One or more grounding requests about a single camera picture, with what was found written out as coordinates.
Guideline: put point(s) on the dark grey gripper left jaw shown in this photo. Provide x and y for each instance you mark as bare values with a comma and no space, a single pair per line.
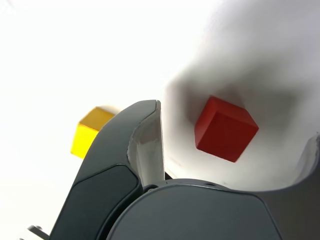
105,162

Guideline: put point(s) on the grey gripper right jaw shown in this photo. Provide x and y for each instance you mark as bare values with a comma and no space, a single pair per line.
200,215

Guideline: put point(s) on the yellow cube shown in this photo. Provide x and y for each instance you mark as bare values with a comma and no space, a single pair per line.
83,137

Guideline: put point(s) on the red cube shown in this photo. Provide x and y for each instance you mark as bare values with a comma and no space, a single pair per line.
225,132

